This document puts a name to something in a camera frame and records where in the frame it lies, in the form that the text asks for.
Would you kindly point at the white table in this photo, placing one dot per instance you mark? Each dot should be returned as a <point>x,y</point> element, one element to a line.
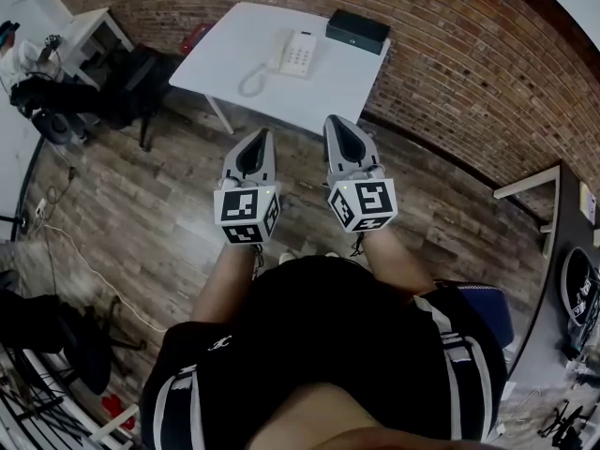
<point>337,82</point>

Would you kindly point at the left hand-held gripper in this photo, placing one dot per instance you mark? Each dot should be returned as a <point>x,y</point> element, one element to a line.
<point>241,209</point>

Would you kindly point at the black swivel chair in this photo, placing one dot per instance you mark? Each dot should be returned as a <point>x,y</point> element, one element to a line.
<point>79,340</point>

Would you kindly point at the blue chair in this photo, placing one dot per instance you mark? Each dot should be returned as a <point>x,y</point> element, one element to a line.
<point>490,312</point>

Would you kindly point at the white telephone base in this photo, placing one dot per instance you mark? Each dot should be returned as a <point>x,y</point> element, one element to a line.
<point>300,54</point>

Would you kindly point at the person's white shoe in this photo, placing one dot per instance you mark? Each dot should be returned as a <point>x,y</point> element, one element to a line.
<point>331,254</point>
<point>287,257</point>

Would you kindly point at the white power strip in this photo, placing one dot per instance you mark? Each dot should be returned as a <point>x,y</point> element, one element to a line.
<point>40,209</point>

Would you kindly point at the round black white device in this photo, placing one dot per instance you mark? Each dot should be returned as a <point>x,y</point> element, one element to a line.
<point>579,284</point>

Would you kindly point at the cream telephone handset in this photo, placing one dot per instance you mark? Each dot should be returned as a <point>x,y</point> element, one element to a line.
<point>280,49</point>

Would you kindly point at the red floor object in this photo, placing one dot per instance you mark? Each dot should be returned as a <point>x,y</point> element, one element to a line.
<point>115,408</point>

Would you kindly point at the white side desk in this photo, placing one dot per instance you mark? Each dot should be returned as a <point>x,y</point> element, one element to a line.
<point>86,26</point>

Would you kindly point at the person's left white shoe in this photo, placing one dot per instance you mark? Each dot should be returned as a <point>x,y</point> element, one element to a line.
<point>287,257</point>

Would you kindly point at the black shirt with white stripes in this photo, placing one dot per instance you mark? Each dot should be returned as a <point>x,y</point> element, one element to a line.
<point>319,335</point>

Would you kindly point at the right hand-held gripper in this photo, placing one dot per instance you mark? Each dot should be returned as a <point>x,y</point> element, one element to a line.
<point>368,202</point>

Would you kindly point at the person's left forearm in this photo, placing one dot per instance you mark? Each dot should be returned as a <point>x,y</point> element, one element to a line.
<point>225,284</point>

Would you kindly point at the person's right white shoe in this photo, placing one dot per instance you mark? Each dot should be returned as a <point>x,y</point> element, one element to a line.
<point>331,254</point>

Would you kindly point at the black office chair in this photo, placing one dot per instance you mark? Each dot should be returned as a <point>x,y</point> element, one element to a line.
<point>140,82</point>

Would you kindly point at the black rectangular box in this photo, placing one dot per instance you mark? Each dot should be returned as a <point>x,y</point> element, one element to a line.
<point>356,31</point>

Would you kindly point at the person's right forearm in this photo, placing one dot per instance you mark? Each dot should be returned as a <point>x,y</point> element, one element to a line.
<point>396,265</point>

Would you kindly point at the white shelf frame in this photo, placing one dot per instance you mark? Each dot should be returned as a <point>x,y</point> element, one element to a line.
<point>539,181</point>

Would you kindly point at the dark grey desk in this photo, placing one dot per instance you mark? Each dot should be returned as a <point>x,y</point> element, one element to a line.
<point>558,298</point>

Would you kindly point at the red box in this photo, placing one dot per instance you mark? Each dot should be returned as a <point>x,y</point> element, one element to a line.
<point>194,38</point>

